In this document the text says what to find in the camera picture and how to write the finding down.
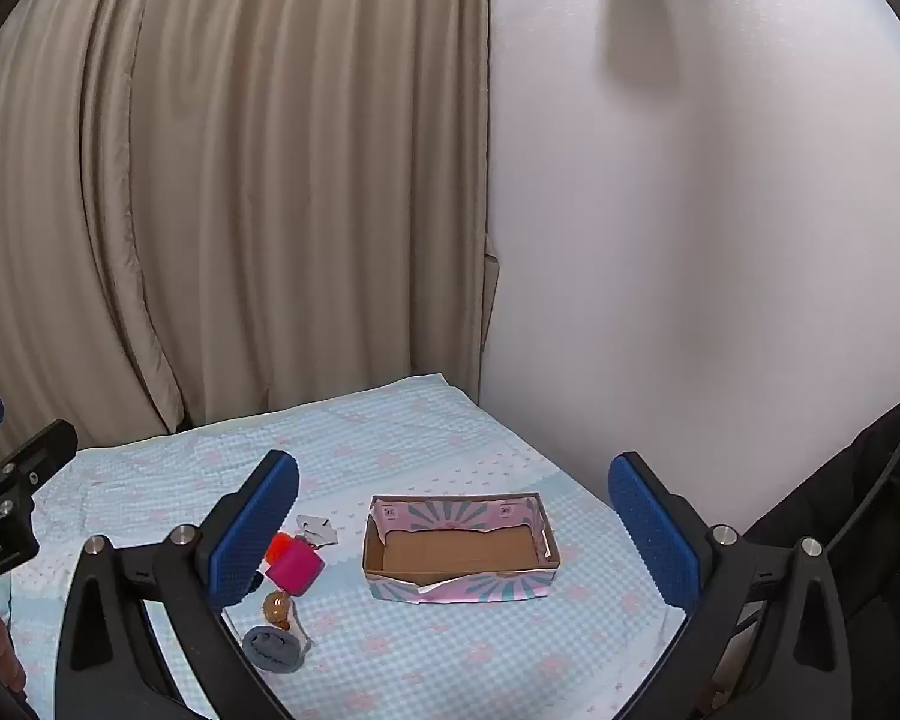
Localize brown bear toy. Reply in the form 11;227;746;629
261;591;301;632

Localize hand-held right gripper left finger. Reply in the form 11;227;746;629
54;450;301;720

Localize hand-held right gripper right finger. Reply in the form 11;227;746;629
607;452;853;720

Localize person's left hand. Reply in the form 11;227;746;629
0;601;29;698

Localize light blue checked blanket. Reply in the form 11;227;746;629
0;371;691;720

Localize pink plush cube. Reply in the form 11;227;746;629
265;540;323;597

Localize patterned cardboard box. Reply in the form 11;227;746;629
361;491;563;606

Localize black clothing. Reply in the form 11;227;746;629
720;382;900;691

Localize grey sock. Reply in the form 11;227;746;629
241;624;306;676

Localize beige curtain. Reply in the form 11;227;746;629
0;0;500;452

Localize grey white folded cloth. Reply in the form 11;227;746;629
295;514;340;548

